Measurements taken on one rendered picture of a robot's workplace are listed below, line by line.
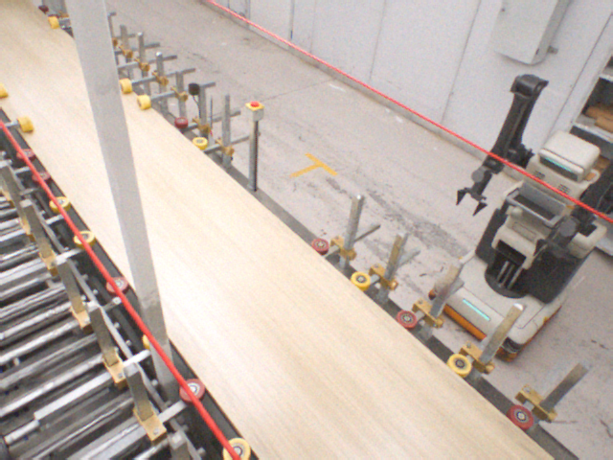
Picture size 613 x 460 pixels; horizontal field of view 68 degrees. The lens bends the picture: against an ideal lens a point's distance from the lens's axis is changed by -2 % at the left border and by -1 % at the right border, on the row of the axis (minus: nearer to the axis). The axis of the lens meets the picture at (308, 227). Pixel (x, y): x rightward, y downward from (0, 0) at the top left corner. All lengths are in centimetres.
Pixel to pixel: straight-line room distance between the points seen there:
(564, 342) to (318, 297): 197
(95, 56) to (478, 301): 246
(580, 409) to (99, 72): 289
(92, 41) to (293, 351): 117
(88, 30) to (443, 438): 144
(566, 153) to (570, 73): 200
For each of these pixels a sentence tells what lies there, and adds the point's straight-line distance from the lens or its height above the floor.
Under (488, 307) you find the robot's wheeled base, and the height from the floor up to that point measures 28.
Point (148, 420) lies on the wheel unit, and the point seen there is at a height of 87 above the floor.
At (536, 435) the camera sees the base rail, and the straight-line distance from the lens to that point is 203.
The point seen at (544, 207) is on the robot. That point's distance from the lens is 243.
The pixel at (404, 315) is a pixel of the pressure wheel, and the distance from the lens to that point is 184.
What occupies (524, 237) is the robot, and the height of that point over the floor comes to 81.
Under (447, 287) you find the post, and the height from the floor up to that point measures 105.
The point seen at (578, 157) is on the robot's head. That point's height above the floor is 134.
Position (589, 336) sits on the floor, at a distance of 352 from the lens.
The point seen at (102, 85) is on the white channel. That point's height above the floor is 191.
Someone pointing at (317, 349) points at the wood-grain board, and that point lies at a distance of 168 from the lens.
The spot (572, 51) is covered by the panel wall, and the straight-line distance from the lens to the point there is 420.
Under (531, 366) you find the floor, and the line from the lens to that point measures 314.
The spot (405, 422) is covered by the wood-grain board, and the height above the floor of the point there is 90.
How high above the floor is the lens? 231
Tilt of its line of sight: 42 degrees down
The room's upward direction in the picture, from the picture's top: 8 degrees clockwise
